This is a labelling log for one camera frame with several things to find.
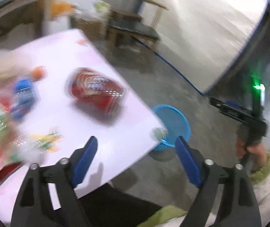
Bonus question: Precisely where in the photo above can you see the red drink can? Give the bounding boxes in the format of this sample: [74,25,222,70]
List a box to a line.
[65,67,127,119]

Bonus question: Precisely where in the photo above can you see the clear zip bag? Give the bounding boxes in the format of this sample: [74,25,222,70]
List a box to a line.
[9,135,45,164]

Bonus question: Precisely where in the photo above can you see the blue plastic trash basket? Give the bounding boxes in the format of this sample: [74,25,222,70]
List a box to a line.
[152,105,191,152]

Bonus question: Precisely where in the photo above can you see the person right hand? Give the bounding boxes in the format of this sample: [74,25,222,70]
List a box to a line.
[235,126,269,173]

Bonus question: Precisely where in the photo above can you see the pink table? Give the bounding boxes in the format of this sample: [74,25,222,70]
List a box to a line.
[0,28,169,225]

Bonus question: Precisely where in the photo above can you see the orange peel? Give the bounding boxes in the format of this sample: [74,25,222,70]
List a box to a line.
[31,66,47,82]

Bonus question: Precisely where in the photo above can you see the white mattress blue edge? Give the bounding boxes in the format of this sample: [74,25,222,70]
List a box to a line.
[155,0,270,93]

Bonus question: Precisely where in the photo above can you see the cardboard box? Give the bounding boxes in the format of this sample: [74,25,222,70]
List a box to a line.
[74,18,108,41]

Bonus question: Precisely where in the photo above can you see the wooden chair black seat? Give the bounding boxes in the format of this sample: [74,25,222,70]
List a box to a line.
[107,0,169,52]

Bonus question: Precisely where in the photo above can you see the yellow plastic bag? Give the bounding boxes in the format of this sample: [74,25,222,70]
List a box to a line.
[51,2,74,19]

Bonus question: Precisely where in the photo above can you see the wooden side table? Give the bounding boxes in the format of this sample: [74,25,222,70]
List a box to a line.
[0,0,52,38]

